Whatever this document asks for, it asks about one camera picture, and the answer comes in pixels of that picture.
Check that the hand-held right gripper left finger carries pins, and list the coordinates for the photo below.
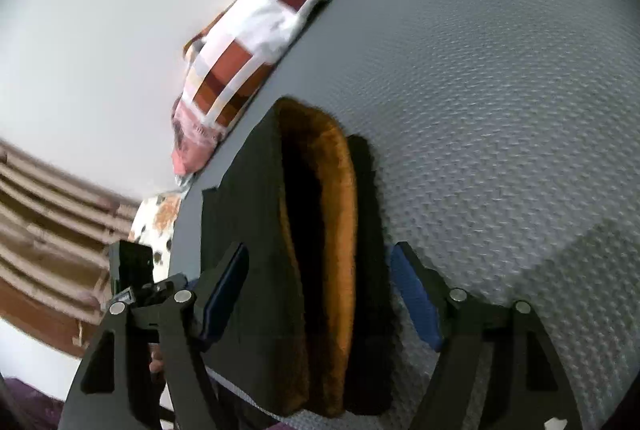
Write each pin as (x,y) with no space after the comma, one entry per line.
(220,302)

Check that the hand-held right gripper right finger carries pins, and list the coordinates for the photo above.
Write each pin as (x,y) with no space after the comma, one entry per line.
(415,295)

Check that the black pants with orange lining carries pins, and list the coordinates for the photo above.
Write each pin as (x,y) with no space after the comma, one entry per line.
(240,220)

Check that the floral orange white bedsheet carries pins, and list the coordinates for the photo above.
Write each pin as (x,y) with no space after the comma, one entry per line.
(155,220)

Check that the wooden slatted headboard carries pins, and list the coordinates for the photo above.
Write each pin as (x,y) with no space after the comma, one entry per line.
(45,250)

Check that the pink striped cloth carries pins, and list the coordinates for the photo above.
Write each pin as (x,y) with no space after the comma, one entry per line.
(192,145)

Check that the grey textured foam mat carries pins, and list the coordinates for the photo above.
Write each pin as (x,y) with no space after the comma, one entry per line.
(475,110)

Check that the checkered brown white pillow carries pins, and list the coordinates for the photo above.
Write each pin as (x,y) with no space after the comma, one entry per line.
(235,60)

